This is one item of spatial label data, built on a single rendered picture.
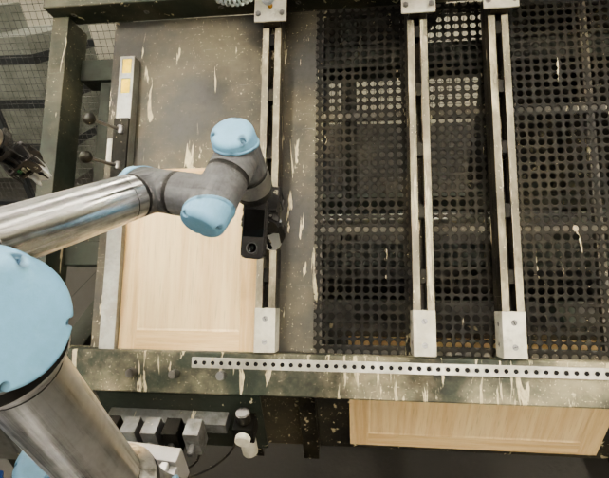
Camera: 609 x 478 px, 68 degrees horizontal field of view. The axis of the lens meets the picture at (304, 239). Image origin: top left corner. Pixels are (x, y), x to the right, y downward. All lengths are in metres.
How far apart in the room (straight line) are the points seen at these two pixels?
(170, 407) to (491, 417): 1.11
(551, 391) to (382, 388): 0.44
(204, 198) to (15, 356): 0.36
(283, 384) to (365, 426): 0.59
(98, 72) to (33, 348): 1.47
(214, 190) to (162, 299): 0.80
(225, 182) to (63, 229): 0.24
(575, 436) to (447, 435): 0.44
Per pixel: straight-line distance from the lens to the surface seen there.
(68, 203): 0.68
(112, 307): 1.52
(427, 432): 1.90
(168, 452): 1.10
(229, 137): 0.75
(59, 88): 1.78
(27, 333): 0.46
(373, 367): 1.32
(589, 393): 1.47
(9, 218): 0.64
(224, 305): 1.41
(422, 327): 1.31
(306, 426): 1.81
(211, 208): 0.71
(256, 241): 0.87
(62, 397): 0.54
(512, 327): 1.36
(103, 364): 1.53
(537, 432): 1.97
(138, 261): 1.51
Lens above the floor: 1.86
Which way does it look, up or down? 31 degrees down
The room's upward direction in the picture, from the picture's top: 4 degrees counter-clockwise
